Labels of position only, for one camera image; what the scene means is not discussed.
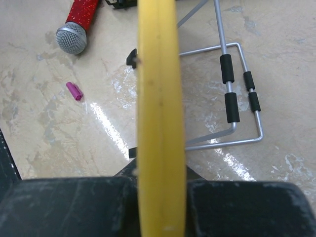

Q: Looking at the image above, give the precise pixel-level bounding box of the black whiteboard stand foot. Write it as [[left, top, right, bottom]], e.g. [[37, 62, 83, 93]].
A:
[[126, 48, 137, 69]]

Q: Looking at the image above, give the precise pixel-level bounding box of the red glitter microphone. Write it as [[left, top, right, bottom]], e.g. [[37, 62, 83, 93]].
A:
[[56, 0, 99, 55]]

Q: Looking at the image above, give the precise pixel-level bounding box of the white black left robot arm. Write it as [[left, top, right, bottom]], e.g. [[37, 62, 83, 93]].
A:
[[0, 130, 21, 200]]

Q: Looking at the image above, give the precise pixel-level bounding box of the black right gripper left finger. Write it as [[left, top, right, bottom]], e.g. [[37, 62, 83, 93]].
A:
[[114, 158, 138, 178]]

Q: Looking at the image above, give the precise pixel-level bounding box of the black stand foot right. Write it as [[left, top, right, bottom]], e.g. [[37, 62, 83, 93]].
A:
[[179, 0, 264, 151]]

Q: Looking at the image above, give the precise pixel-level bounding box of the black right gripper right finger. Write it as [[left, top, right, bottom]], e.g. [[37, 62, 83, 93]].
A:
[[187, 166, 205, 182]]

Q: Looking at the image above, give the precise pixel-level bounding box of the magenta marker cap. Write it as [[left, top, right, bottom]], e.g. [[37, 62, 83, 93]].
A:
[[66, 82, 83, 101]]

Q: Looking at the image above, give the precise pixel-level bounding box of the black ribbed carrying case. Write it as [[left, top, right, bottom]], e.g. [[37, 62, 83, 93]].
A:
[[105, 0, 137, 9]]

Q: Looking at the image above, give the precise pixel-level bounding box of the yellow framed whiteboard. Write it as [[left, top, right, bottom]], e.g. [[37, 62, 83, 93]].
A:
[[137, 0, 186, 237]]

